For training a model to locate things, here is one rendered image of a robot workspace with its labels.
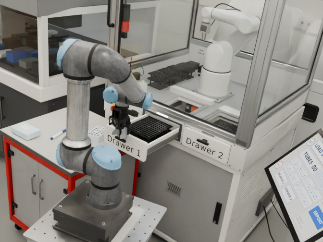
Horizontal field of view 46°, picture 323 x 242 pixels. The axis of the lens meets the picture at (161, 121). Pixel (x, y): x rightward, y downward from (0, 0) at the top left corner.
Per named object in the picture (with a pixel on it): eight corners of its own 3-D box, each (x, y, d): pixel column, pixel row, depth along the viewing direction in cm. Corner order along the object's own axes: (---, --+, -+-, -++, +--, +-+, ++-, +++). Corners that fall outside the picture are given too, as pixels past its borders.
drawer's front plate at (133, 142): (143, 162, 197) (145, 143, 192) (103, 141, 212) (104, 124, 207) (145, 161, 198) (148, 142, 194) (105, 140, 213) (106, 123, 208)
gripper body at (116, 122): (108, 126, 193) (109, 104, 187) (119, 121, 199) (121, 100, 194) (119, 131, 189) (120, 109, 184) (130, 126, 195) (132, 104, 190)
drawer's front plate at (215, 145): (226, 164, 204) (229, 146, 200) (181, 144, 219) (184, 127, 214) (227, 163, 206) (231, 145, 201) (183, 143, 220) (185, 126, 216)
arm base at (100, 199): (109, 214, 152) (111, 194, 147) (78, 201, 157) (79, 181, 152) (128, 195, 164) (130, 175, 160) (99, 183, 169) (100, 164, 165)
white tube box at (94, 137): (98, 143, 221) (98, 137, 220) (85, 139, 224) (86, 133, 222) (108, 134, 232) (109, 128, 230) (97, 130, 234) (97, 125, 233)
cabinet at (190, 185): (217, 282, 236) (243, 174, 201) (99, 206, 288) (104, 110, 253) (275, 211, 307) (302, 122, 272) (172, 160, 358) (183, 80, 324)
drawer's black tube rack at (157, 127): (147, 148, 207) (148, 138, 204) (123, 137, 215) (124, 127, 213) (171, 135, 223) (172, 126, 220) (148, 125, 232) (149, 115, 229)
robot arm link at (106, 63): (127, 44, 130) (156, 92, 176) (98, 38, 133) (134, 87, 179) (116, 75, 128) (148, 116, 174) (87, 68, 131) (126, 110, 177)
